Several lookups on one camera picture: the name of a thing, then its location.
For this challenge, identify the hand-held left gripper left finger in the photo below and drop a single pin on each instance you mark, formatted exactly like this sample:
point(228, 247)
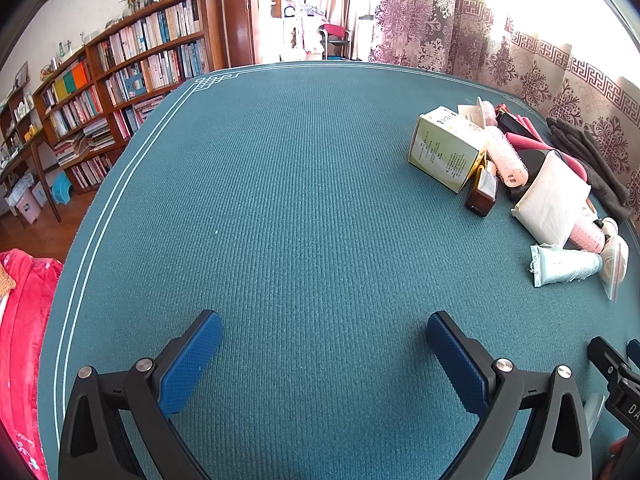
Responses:
point(192, 355)

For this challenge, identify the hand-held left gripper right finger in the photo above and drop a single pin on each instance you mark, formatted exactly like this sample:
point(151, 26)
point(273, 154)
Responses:
point(457, 360)

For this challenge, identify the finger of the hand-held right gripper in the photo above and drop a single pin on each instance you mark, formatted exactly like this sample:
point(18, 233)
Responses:
point(602, 355)
point(634, 349)

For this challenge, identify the clear zip bag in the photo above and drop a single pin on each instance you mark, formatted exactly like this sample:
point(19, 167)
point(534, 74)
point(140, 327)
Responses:
point(616, 270)

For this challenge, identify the light blue tube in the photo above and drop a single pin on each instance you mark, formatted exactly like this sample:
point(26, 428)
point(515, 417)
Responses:
point(565, 265)

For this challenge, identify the pink hair roller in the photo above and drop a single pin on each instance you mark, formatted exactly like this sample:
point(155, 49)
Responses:
point(585, 235)
point(507, 160)

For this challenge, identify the white soft packet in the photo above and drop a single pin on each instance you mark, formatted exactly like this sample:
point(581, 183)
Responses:
point(550, 200)

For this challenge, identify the brown glass bottle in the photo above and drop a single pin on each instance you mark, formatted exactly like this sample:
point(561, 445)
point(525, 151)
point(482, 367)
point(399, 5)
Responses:
point(481, 195)

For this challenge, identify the black funnel cup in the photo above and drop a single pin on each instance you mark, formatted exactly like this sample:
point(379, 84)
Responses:
point(532, 162)

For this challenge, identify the pale yellow carton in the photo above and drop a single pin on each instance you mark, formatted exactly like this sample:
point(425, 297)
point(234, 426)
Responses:
point(440, 150)

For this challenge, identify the white round lid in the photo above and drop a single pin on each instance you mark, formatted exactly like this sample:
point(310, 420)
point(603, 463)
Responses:
point(485, 112)

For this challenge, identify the person's right hand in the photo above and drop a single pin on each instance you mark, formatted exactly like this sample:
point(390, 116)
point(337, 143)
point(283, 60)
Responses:
point(616, 455)

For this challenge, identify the red blanket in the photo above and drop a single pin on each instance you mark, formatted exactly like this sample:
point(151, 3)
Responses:
point(25, 335)

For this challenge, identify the grey glove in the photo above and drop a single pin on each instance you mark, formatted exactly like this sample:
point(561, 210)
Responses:
point(562, 127)
point(605, 180)

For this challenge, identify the blue plastic stool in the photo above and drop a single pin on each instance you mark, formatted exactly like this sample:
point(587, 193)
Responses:
point(61, 187)

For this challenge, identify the pink storage box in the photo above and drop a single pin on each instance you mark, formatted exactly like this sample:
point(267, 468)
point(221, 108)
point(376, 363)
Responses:
point(25, 207)

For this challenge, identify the wooden side shelf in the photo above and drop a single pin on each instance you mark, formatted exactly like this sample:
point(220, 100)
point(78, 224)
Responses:
point(30, 146)

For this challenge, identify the purple patterned curtain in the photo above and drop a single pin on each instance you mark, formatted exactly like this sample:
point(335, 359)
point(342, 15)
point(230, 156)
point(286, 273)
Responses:
point(525, 50)

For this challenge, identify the wooden bookcase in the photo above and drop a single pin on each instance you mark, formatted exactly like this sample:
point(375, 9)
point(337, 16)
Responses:
point(212, 35)

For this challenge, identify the rows of books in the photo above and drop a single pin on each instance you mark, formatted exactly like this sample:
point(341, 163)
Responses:
point(165, 25)

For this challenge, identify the red chair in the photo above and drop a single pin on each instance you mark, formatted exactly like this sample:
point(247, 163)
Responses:
point(336, 35)

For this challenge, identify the wooden door frame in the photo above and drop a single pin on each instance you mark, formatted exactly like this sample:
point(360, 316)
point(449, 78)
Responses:
point(250, 15)

